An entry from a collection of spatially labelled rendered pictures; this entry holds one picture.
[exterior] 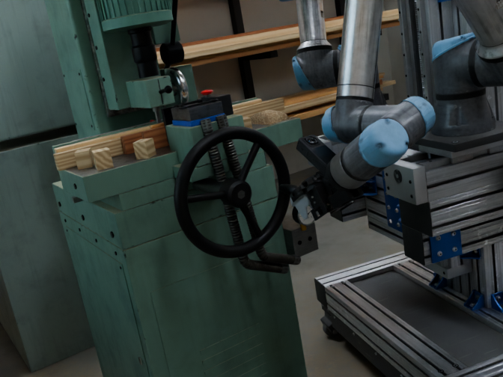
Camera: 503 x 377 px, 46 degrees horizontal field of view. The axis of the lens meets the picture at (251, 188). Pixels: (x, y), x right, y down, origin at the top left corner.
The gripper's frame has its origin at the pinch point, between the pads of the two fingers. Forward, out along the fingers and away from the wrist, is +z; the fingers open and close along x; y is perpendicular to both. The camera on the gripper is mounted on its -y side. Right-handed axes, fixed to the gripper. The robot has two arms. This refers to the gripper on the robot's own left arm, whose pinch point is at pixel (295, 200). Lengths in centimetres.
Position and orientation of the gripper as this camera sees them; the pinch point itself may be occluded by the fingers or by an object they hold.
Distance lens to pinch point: 129.6
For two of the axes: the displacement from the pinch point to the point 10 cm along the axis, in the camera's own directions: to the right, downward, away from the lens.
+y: 4.1, 8.9, -2.1
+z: -3.7, 3.7, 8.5
